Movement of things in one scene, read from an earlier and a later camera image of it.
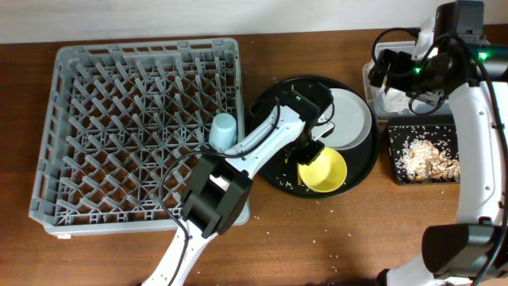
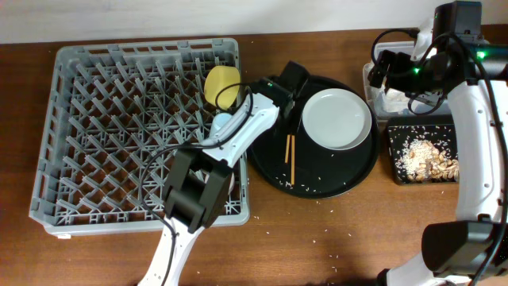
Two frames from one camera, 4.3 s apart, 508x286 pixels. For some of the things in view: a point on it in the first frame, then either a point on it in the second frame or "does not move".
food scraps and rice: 421,160 does not move
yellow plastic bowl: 325,172 -> 218,78
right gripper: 401,62 does not move
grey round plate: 351,117 does not move
